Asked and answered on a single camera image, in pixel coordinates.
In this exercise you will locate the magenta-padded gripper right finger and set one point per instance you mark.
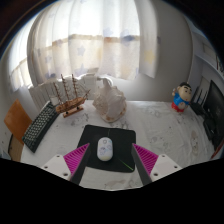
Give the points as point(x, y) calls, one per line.
point(146, 159)

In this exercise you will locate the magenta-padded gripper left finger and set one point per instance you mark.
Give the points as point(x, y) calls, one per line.
point(77, 158)

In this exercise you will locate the white cartoon-print computer mouse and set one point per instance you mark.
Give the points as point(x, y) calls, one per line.
point(105, 149)

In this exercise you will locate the black mouse pad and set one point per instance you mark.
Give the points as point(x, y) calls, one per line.
point(121, 140)

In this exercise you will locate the white printed tablecloth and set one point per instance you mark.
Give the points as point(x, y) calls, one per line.
point(160, 133)

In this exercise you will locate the black keyboard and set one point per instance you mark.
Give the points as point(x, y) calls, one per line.
point(40, 126)

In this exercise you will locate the wooden model sailing ship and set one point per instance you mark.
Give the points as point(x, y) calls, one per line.
point(70, 106)

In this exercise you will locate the large white conch shell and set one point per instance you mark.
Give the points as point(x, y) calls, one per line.
point(110, 103)

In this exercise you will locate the cartoon boy figure clock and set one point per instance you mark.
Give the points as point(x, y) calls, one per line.
point(181, 98)

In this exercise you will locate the orange wooden chair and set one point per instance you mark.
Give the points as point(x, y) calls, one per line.
point(16, 121)

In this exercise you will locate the black box device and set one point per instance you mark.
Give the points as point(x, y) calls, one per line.
point(210, 128)

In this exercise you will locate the black router with antennas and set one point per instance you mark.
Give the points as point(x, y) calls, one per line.
point(198, 108)

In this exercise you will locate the black monitor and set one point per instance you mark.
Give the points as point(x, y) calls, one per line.
point(215, 106)

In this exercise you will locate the white shelf unit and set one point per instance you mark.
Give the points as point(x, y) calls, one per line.
point(206, 56)

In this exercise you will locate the white star-print curtain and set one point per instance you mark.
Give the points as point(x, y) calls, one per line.
point(93, 40)

